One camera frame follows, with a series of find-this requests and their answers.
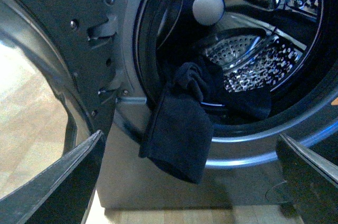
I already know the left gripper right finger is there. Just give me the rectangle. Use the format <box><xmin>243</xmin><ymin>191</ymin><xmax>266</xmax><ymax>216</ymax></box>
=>
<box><xmin>276</xmin><ymin>134</ymin><xmax>337</xmax><ymax>223</ymax></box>

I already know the orange warning sticker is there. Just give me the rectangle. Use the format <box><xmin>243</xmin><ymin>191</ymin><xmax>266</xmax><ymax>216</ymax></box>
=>
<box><xmin>331</xmin><ymin>98</ymin><xmax>338</xmax><ymax>106</ymax></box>

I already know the white drum centre knob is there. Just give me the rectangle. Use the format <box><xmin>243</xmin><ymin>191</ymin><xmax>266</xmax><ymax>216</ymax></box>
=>
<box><xmin>192</xmin><ymin>0</ymin><xmax>225</xmax><ymax>26</ymax></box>

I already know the washing machine door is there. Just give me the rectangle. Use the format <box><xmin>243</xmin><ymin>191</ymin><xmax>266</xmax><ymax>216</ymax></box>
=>
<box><xmin>1</xmin><ymin>0</ymin><xmax>117</xmax><ymax>200</ymax></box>

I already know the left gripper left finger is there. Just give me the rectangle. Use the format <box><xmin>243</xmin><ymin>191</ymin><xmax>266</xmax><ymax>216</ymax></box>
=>
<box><xmin>1</xmin><ymin>130</ymin><xmax>106</xmax><ymax>223</ymax></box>

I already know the grey front-load washing machine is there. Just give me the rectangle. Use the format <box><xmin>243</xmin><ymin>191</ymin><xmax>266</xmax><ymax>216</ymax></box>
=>
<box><xmin>97</xmin><ymin>0</ymin><xmax>337</xmax><ymax>210</ymax></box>

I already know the dark navy cloth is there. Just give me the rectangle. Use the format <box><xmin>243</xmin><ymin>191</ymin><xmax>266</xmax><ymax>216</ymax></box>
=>
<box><xmin>139</xmin><ymin>57</ymin><xmax>272</xmax><ymax>184</ymax></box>

